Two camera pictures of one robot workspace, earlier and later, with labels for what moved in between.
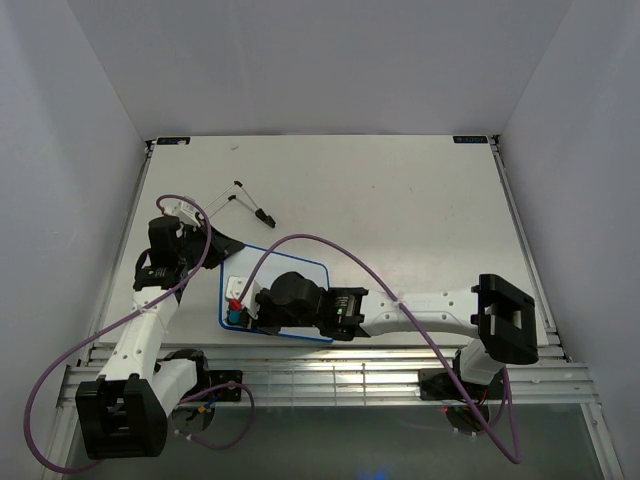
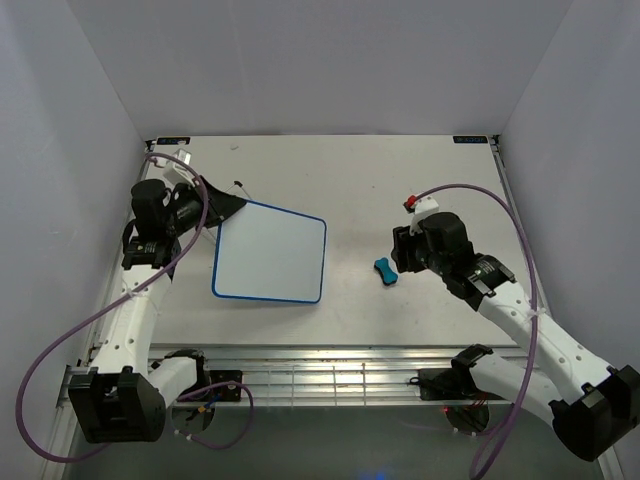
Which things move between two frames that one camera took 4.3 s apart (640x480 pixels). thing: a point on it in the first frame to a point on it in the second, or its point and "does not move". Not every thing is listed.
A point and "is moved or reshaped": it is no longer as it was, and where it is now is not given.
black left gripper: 222,247 to 220,205
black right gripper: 260,323 to 402,249
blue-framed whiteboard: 243,263 is moved or reshaped
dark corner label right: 470,139 does not move
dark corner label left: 172,140 does not move
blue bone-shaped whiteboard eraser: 234,316 to 385,271
